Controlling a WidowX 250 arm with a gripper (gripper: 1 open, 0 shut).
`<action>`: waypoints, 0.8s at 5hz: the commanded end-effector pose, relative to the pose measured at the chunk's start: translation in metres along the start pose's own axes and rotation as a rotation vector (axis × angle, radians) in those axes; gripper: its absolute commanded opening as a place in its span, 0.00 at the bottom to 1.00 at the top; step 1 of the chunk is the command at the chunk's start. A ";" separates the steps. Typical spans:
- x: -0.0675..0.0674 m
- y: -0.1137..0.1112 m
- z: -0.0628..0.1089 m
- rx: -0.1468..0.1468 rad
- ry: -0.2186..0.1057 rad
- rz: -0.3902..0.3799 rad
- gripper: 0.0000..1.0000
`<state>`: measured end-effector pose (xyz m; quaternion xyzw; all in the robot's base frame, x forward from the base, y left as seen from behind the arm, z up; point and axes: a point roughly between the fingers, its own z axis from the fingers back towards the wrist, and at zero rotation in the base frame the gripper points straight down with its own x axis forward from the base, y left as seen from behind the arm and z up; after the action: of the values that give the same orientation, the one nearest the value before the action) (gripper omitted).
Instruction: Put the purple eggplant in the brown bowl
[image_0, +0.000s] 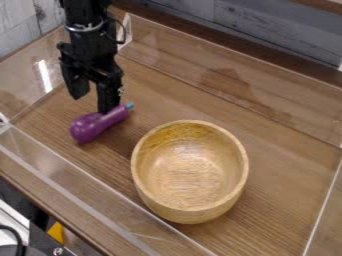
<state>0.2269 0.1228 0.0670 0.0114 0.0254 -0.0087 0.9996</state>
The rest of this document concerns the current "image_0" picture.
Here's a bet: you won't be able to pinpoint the black cable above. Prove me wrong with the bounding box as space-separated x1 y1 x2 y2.
0 223 25 256

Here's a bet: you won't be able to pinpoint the brown wooden bowl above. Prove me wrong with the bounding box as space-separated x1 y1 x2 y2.
131 120 250 224

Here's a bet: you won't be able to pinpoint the clear acrylic corner bracket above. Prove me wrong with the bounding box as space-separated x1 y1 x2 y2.
116 14 132 50

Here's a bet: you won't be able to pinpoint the clear acrylic tray walls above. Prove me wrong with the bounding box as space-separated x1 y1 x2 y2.
0 17 342 256

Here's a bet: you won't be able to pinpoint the yellow black machine base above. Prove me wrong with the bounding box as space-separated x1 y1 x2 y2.
0 179 104 256

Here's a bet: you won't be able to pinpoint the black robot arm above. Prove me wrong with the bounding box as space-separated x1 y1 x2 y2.
56 0 125 114

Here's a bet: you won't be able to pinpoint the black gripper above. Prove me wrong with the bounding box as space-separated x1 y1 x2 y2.
57 23 123 114

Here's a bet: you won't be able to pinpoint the purple toy eggplant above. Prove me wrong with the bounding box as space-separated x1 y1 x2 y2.
69 102 135 143

